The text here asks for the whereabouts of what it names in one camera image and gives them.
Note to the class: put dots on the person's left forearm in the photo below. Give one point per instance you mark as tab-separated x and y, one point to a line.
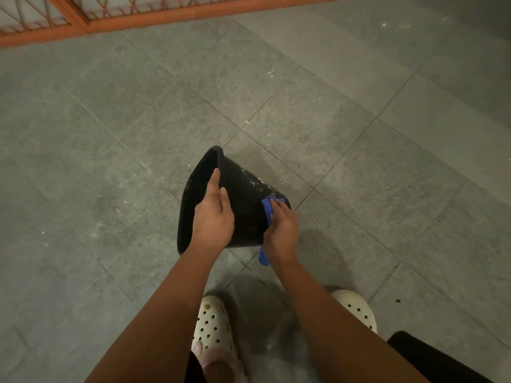
159	319

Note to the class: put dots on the black plastic bucket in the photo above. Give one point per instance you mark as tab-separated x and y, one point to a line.
239	207

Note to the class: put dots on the person's left thumb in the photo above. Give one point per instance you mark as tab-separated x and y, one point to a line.
224	199

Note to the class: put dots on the blue cleaning cloth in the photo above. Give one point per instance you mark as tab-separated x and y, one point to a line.
268	209

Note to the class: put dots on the person's right forearm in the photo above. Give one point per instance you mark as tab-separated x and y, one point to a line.
339	327

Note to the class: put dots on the orange metal railing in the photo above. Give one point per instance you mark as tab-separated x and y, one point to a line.
119	15

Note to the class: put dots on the person's right hand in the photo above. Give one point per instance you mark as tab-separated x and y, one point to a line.
282	235

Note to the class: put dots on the person's right fingers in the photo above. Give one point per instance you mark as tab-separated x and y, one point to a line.
279	209

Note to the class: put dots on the person's black trousers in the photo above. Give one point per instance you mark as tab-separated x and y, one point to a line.
431	361

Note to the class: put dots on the person's left hand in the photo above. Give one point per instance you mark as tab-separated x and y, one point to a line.
212	224

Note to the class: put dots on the white perforated clog shoe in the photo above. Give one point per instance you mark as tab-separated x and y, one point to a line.
211	327
357	307

